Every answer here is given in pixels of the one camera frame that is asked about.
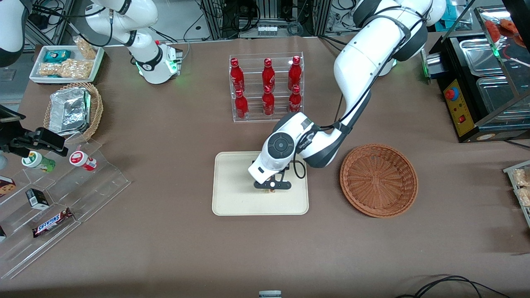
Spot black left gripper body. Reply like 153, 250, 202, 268
271, 166, 291, 183

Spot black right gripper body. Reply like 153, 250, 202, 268
0, 127, 67, 156

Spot cream rectangular tray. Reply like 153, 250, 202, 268
212, 151, 309, 216

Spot small wicker basket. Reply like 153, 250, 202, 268
43, 82, 104, 144

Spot white plastic snack tray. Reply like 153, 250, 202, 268
29, 45, 105, 84

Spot large round wicker basket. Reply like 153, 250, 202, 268
340, 144, 419, 218

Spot clear tray with snacks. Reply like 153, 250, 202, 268
503, 161, 530, 228

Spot green bottle with white lid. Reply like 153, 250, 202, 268
22, 151, 56, 173

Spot red bottle with white lid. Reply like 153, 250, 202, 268
69, 151, 98, 171

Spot silver foil pack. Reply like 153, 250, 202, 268
48, 87, 92, 136

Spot brown cookie box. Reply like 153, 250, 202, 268
0, 176, 17, 198

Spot clear acrylic stepped display stand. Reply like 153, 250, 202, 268
0, 139, 132, 280

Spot small black carton box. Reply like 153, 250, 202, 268
26, 188, 50, 210

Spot Snickers chocolate bar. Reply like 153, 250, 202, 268
32, 208, 74, 238

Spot red cola bottle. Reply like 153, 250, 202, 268
288, 56, 302, 89
289, 85, 302, 113
262, 86, 275, 116
235, 90, 249, 120
230, 58, 245, 92
262, 58, 275, 88

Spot long clear snack bag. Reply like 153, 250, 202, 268
39, 59, 92, 80

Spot teal snack packet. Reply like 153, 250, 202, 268
43, 50, 72, 63

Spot clear acrylic bottle rack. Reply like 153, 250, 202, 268
229, 52, 305, 123

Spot small clear snack bag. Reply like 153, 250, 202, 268
74, 36, 98, 60

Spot black food warmer appliance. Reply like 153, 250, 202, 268
429, 4, 530, 143

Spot large metal pan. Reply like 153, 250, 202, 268
476, 77, 530, 120

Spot small metal pan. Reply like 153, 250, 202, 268
460, 38, 508, 77

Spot beige snack bag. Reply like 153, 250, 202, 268
513, 187, 530, 207
511, 168, 530, 187

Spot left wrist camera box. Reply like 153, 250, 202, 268
248, 156, 276, 183

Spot aluminium frame rack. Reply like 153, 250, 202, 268
199, 0, 332, 40

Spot black floor cable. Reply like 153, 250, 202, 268
395, 275, 512, 298

